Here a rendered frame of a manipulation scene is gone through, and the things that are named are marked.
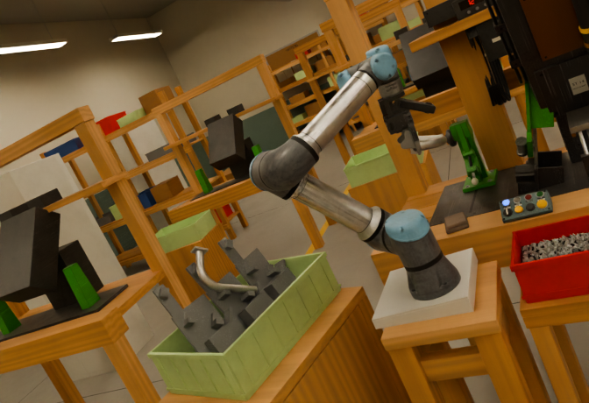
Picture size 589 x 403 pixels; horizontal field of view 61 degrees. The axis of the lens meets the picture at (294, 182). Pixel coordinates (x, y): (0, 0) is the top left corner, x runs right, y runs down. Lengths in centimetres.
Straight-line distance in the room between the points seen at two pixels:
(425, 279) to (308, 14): 1109
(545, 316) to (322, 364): 71
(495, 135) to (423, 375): 114
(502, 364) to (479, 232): 48
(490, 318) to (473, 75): 114
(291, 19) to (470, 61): 1035
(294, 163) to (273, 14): 1134
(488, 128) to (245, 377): 140
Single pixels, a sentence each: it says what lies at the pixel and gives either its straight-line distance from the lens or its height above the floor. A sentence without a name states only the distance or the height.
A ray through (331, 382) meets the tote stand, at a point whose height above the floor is 65.
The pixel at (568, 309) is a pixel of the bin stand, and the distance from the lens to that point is 151.
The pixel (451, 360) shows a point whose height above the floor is 74.
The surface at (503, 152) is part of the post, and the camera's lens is 232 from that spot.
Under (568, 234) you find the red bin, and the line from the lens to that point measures 165.
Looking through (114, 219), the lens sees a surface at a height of 86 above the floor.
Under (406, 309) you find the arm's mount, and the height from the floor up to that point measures 89.
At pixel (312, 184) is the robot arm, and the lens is 145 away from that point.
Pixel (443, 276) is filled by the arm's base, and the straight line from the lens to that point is 149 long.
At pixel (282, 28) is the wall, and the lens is 1251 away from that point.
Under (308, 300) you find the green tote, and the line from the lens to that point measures 188.
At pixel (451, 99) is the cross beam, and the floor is 123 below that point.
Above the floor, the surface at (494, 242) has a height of 85.
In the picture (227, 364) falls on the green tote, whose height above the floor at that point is 92.
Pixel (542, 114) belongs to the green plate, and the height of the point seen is 115.
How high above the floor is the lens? 160
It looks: 10 degrees down
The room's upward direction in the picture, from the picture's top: 25 degrees counter-clockwise
